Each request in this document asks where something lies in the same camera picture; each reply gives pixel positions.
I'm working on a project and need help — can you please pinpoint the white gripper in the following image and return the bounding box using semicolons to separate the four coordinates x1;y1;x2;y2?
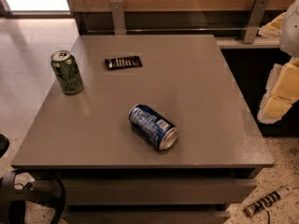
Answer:
257;0;299;124

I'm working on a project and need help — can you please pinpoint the blue pepsi can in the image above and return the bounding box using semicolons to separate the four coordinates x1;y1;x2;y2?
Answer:
128;105;178;150

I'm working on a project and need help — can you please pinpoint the green soda can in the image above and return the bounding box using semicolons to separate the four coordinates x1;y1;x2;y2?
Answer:
50;50;84;95

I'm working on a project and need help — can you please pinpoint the black snack bar wrapper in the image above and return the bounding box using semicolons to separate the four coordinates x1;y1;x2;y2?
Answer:
105;56;143;70

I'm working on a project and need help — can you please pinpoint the white power strip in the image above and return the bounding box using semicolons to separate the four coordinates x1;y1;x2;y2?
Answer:
244;186;293;217

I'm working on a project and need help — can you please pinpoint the grey drawer cabinet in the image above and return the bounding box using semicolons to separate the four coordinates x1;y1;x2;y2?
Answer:
12;35;274;224

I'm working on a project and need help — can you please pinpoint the black chair edge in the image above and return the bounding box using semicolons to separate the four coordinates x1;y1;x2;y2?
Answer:
0;134;9;158

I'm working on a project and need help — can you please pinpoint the right metal bracket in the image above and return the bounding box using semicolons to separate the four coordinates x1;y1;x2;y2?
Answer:
241;0;269;44

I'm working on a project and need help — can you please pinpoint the metal bracket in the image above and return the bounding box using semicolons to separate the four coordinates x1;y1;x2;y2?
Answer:
241;0;269;44
110;0;127;35

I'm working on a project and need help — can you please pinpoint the black power cable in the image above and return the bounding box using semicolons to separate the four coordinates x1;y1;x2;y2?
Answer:
260;199;271;224

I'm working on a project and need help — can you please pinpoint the left metal bracket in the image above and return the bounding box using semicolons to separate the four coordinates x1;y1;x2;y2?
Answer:
110;0;127;35

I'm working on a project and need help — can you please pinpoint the black strap bag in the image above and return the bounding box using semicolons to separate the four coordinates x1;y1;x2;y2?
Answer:
0;170;66;224

